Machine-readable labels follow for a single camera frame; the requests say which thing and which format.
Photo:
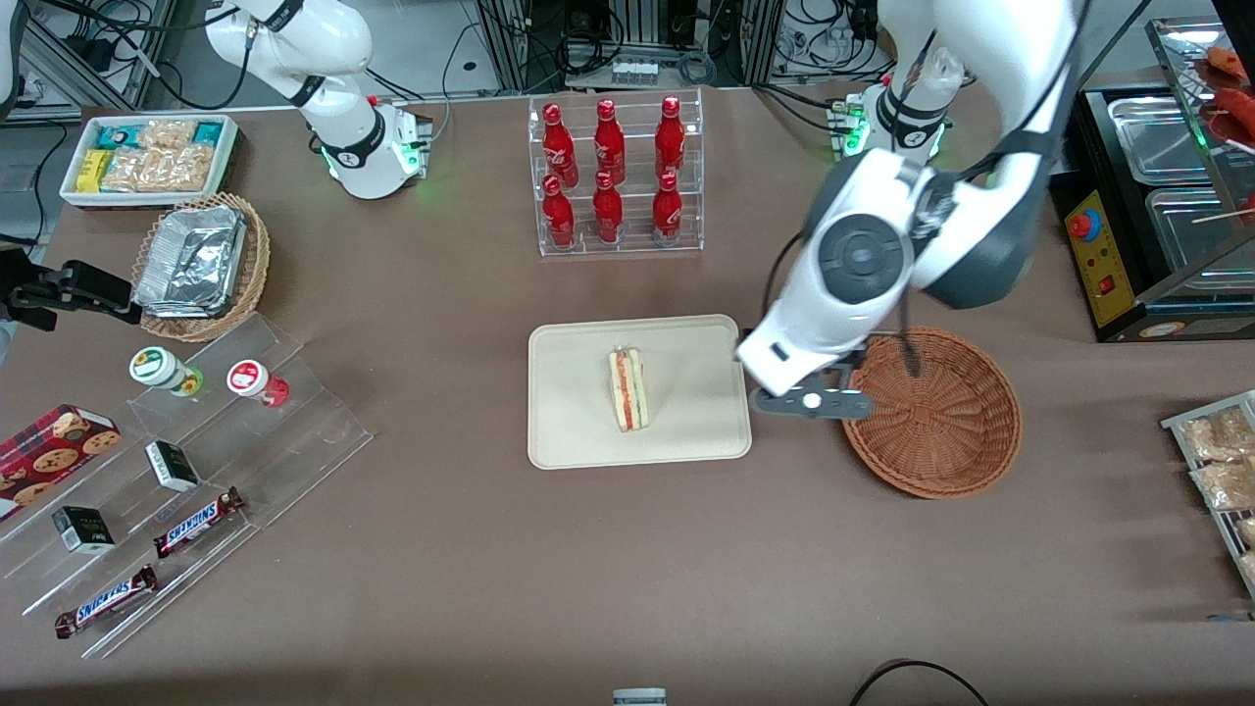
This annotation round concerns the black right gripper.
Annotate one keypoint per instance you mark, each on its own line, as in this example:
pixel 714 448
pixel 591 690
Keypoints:
pixel 44 291

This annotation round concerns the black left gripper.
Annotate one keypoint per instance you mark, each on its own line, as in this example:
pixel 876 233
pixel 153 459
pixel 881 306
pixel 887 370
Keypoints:
pixel 855 357

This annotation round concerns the triangle sandwich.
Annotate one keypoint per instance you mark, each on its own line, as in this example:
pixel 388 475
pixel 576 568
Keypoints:
pixel 629 392

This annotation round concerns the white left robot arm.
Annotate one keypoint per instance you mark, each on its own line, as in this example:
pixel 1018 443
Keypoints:
pixel 863 255

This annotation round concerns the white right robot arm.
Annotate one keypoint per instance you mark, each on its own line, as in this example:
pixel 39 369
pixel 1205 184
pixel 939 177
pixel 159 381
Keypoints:
pixel 333 108

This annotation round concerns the aluminium foil tray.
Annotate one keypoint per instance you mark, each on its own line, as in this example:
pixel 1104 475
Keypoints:
pixel 191 260

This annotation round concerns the round brown wicker basket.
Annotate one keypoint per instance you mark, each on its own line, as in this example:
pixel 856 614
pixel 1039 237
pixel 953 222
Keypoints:
pixel 941 441

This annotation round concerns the oval tan wicker basket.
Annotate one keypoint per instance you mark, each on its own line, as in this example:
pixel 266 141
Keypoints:
pixel 255 265

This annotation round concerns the cream plastic tray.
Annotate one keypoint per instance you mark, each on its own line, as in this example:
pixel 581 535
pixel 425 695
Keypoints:
pixel 569 392

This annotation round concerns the green lid cup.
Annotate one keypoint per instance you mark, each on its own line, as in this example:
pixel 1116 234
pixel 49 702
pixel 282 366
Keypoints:
pixel 155 367

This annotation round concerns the yellow snack pack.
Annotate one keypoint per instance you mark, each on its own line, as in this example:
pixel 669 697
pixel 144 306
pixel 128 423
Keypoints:
pixel 93 172

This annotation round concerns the clear cracker bag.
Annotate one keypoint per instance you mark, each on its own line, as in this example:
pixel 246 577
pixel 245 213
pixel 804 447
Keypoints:
pixel 167 134
pixel 186 169
pixel 132 172

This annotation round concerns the teal snack pack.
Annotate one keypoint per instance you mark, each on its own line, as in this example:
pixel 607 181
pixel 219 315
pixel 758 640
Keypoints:
pixel 118 136
pixel 208 132

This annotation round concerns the red cookie box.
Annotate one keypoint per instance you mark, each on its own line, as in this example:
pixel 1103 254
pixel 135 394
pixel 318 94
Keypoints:
pixel 49 456

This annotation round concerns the red lid cup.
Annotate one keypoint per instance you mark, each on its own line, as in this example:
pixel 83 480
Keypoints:
pixel 250 378

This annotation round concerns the small black box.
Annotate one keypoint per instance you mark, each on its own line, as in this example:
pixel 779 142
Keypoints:
pixel 83 529
pixel 173 466

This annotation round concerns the white plastic snack bin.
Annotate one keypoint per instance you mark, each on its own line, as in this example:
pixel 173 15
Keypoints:
pixel 230 157

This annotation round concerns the red cola bottle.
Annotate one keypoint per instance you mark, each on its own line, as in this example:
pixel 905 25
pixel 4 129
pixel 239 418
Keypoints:
pixel 607 214
pixel 667 211
pixel 558 147
pixel 609 145
pixel 558 218
pixel 670 139

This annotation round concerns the clear acrylic stepped display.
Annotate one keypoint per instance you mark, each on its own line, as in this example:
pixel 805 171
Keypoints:
pixel 294 441

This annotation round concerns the clear acrylic bottle rack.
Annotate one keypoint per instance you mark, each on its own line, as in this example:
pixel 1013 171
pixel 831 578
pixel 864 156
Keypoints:
pixel 632 245

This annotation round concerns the Snickers chocolate bar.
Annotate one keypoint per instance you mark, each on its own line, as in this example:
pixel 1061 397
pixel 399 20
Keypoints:
pixel 106 601
pixel 196 523

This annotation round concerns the black food warmer machine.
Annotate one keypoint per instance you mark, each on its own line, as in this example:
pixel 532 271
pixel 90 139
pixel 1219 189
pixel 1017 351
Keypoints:
pixel 1103 265

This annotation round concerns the white power strip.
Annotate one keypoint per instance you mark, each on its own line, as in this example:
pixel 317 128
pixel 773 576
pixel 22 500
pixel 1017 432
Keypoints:
pixel 633 73

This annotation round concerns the steel warmer pan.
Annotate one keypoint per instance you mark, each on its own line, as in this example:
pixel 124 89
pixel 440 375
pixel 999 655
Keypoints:
pixel 1157 137
pixel 1191 235

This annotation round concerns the clear pastry bag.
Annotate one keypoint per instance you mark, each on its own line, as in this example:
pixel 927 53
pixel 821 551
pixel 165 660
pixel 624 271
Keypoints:
pixel 1216 436
pixel 1226 485
pixel 1247 531
pixel 1249 569

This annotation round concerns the small grey device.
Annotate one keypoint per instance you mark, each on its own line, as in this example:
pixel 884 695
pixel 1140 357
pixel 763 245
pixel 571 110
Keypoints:
pixel 639 698

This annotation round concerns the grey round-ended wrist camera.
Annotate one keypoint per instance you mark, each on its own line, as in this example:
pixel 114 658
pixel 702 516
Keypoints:
pixel 833 404

